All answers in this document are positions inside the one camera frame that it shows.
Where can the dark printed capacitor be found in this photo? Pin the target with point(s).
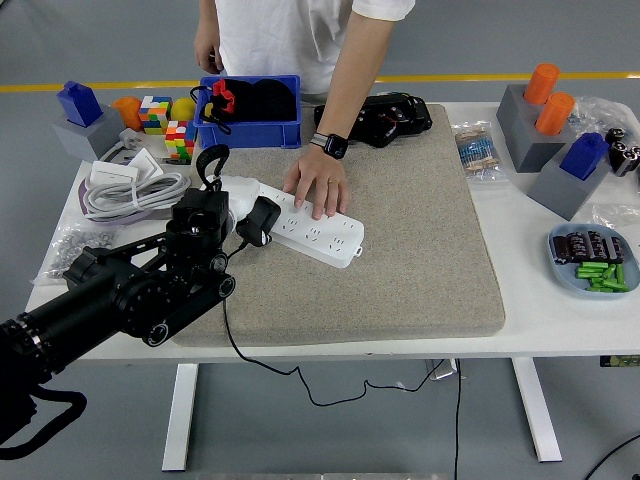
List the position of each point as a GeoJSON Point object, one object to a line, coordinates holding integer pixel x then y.
{"type": "Point", "coordinates": [616, 249]}
{"type": "Point", "coordinates": [596, 245]}
{"type": "Point", "coordinates": [561, 249]}
{"type": "Point", "coordinates": [578, 246]}

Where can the person's right forearm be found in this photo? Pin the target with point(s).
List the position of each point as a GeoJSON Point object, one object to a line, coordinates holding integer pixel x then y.
{"type": "Point", "coordinates": [209, 15]}

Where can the black electronic device housing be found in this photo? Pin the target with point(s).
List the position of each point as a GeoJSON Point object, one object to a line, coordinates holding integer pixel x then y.
{"type": "Point", "coordinates": [400, 120]}

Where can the light blue tray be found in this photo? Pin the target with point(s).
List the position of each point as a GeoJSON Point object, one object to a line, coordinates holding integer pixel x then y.
{"type": "Point", "coordinates": [562, 277]}

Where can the black cloth pouch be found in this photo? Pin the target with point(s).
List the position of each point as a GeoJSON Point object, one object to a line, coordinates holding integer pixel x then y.
{"type": "Point", "coordinates": [270, 100]}

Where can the yellow ball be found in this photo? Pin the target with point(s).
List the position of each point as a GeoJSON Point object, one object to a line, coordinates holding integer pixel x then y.
{"type": "Point", "coordinates": [183, 109]}

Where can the black cylinder silver top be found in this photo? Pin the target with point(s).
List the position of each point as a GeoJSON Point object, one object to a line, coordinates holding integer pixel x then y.
{"type": "Point", "coordinates": [620, 154]}
{"type": "Point", "coordinates": [615, 136]}
{"type": "Point", "coordinates": [632, 161]}

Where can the large grey block holder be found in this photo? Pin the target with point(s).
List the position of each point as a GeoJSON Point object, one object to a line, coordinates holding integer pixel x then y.
{"type": "Point", "coordinates": [515, 115]}

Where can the black plug adapter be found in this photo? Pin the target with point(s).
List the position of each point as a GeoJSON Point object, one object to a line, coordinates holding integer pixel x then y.
{"type": "Point", "coordinates": [262, 217]}

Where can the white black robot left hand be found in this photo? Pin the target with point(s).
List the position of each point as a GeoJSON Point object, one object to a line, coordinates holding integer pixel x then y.
{"type": "Point", "coordinates": [242, 195]}

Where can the green circuit board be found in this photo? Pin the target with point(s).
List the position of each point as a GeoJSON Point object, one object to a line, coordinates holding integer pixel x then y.
{"type": "Point", "coordinates": [620, 360]}

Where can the multicolour puzzle cube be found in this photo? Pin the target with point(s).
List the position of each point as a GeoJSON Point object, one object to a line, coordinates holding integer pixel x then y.
{"type": "Point", "coordinates": [180, 139]}
{"type": "Point", "coordinates": [155, 114]}

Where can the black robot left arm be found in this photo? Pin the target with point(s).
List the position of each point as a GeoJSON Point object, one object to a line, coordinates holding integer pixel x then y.
{"type": "Point", "coordinates": [100, 295]}

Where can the person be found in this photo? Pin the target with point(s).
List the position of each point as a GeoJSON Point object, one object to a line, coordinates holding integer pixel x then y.
{"type": "Point", "coordinates": [275, 40]}

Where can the person's left hand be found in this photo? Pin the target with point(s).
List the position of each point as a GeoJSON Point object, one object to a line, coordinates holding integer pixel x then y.
{"type": "Point", "coordinates": [322, 177]}

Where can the white wall switch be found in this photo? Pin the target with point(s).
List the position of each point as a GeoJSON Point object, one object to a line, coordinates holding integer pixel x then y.
{"type": "Point", "coordinates": [146, 161]}
{"type": "Point", "coordinates": [115, 172]}

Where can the blue house-shaped block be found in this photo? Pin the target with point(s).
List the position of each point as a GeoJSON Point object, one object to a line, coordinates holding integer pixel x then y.
{"type": "Point", "coordinates": [584, 156]}
{"type": "Point", "coordinates": [79, 102]}

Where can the clear bag of screws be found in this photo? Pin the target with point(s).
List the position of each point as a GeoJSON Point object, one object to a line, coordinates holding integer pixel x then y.
{"type": "Point", "coordinates": [70, 240]}

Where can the grey-brown mat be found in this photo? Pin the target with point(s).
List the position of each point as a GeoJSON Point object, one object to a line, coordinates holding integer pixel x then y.
{"type": "Point", "coordinates": [400, 250]}

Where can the blue plastic bin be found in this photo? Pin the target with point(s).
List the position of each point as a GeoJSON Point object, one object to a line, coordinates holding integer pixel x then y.
{"type": "Point", "coordinates": [250, 134]}

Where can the person's right hand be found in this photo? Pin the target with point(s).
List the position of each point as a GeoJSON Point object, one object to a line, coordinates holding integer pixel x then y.
{"type": "Point", "coordinates": [207, 50]}

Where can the green battery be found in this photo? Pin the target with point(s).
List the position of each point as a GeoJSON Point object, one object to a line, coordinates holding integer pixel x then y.
{"type": "Point", "coordinates": [589, 273]}
{"type": "Point", "coordinates": [597, 288]}
{"type": "Point", "coordinates": [620, 274]}
{"type": "Point", "coordinates": [592, 265]}
{"type": "Point", "coordinates": [616, 286]}
{"type": "Point", "coordinates": [609, 272]}

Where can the clear bag of resistors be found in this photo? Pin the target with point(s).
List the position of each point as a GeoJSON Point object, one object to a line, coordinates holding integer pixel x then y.
{"type": "Point", "coordinates": [477, 150]}

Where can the white table leg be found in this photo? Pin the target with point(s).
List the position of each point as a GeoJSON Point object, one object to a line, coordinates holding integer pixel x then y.
{"type": "Point", "coordinates": [180, 415]}
{"type": "Point", "coordinates": [537, 410]}

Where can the clear plastic bag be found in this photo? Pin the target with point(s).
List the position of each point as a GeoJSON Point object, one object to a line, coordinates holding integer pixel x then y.
{"type": "Point", "coordinates": [615, 214]}
{"type": "Point", "coordinates": [595, 112]}

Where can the white power strip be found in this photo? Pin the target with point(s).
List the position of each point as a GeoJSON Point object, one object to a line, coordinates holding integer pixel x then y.
{"type": "Point", "coordinates": [320, 235]}

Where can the person's left forearm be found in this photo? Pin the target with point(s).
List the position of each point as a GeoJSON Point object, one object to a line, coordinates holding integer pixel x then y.
{"type": "Point", "coordinates": [355, 75]}

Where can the orange cup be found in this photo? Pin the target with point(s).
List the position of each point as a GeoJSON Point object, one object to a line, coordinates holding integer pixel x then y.
{"type": "Point", "coordinates": [127, 112]}

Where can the orange cylinder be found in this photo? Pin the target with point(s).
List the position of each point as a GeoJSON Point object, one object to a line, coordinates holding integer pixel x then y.
{"type": "Point", "coordinates": [541, 82]}
{"type": "Point", "coordinates": [555, 114]}

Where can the metal bracket under table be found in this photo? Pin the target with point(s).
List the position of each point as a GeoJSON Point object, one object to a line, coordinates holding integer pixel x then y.
{"type": "Point", "coordinates": [442, 370]}

